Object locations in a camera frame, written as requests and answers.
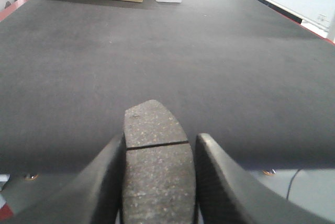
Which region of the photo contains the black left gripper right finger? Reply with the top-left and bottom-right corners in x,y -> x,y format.
195,133 -> 330,223

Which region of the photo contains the grey brake pad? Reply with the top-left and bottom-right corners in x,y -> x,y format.
122,100 -> 196,223

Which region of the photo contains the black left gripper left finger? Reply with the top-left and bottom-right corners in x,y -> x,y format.
1,134 -> 126,223

